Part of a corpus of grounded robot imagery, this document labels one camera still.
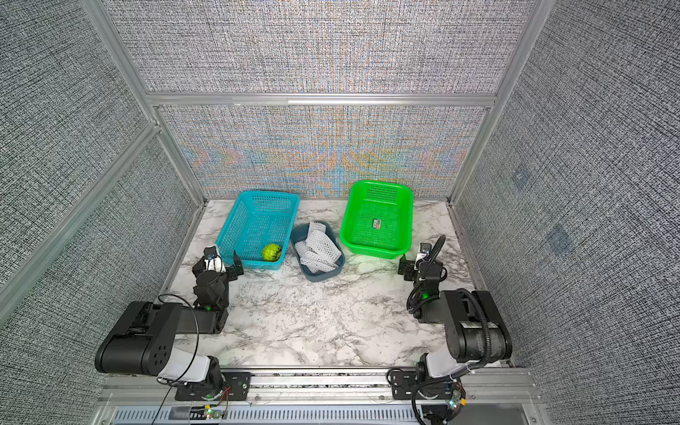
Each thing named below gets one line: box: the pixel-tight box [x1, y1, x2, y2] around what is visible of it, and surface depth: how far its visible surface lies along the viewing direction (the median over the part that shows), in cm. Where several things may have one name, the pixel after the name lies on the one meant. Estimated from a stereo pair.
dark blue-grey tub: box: [290, 220, 347, 283], surface depth 97 cm
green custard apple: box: [262, 243, 282, 263], surface depth 97 cm
